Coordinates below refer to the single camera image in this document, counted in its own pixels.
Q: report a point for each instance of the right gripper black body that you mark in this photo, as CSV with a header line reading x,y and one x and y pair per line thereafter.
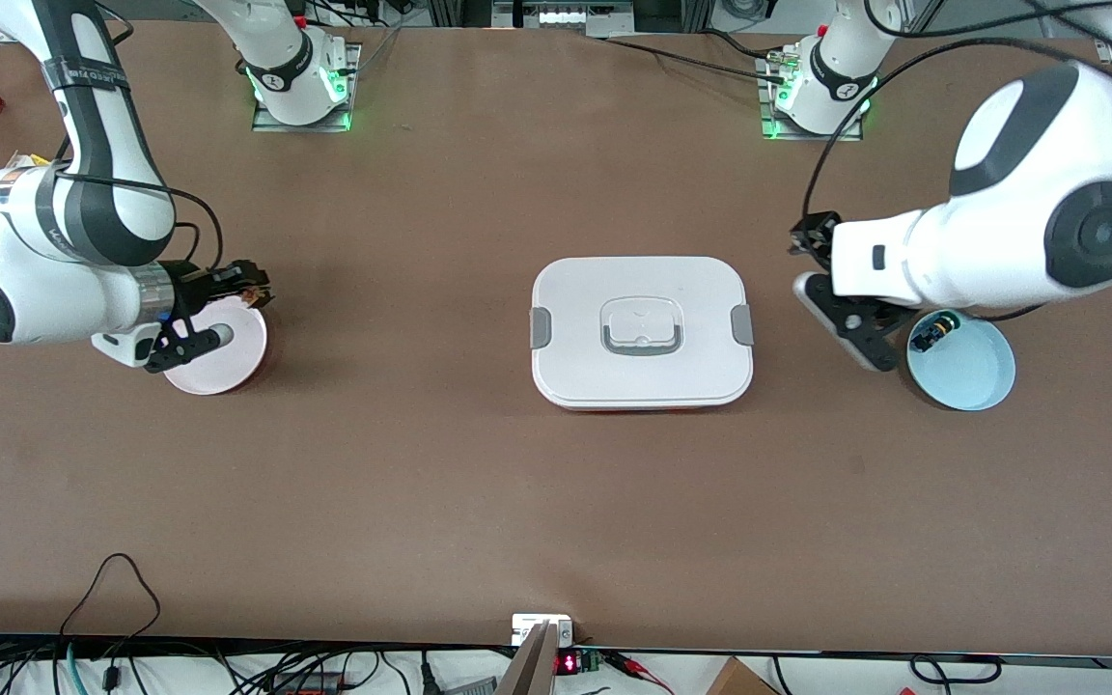
x,y
201,285

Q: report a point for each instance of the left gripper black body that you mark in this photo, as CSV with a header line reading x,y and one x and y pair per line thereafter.
x,y
815,233

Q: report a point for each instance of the orange push button switch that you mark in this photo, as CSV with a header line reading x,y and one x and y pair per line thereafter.
x,y
257,290

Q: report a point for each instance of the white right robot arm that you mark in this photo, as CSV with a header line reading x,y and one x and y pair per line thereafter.
x,y
35,290

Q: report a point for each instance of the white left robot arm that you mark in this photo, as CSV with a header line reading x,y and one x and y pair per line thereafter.
x,y
1000,251

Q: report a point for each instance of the pink round plate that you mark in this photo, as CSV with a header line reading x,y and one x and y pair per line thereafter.
x,y
228,362

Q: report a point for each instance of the light blue round plate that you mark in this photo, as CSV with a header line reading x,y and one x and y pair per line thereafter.
x,y
971,372

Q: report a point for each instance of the yellow white packet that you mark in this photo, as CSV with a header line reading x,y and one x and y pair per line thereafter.
x,y
30,161

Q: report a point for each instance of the white lidded storage box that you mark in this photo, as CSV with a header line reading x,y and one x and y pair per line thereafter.
x,y
643,376

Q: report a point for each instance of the small white device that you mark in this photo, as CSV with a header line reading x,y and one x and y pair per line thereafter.
x,y
527,625

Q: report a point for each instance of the brown cardboard box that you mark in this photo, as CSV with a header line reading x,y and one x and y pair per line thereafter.
x,y
739,681

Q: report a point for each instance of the grey aluminium profile bar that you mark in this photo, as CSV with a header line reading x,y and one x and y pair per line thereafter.
x,y
529,671

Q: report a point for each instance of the red clip leads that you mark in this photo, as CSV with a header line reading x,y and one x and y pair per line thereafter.
x,y
638,668

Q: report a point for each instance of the red digit display module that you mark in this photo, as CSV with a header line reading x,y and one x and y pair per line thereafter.
x,y
568,663

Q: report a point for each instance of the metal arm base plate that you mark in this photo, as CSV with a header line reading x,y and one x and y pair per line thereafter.
x,y
768,130
266,121

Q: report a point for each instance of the aluminium frame with light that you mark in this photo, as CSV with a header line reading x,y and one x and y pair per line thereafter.
x,y
561,17

